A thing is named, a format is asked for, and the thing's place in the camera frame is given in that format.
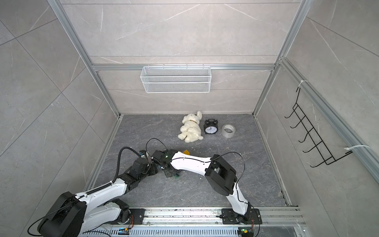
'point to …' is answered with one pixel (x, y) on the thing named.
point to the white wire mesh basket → (173, 79)
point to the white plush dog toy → (190, 130)
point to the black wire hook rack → (313, 135)
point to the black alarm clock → (210, 126)
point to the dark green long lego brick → (176, 177)
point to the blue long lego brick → (159, 167)
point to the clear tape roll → (228, 130)
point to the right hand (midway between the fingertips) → (174, 171)
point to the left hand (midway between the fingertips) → (156, 162)
